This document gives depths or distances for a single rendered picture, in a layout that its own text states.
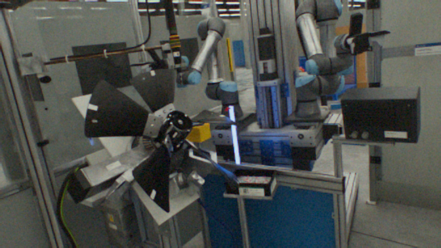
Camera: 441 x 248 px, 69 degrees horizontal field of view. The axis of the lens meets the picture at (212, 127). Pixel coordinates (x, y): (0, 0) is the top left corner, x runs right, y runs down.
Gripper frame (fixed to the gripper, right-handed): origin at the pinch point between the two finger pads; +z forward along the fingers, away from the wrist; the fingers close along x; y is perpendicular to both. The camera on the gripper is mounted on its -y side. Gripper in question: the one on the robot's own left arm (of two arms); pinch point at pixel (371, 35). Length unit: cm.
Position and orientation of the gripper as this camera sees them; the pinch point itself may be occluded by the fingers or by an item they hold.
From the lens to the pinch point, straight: 143.5
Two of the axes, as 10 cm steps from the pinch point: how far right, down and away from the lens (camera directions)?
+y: 2.7, 9.4, 2.3
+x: -9.6, 2.5, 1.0
